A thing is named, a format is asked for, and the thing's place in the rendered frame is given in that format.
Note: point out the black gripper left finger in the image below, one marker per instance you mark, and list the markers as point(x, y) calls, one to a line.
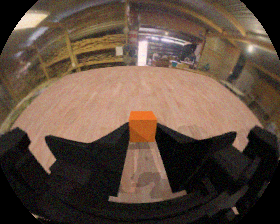
point(104, 157)

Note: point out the orange block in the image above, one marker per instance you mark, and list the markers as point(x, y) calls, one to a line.
point(142, 127)

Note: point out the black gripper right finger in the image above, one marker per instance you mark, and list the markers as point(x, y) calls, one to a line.
point(183, 156)

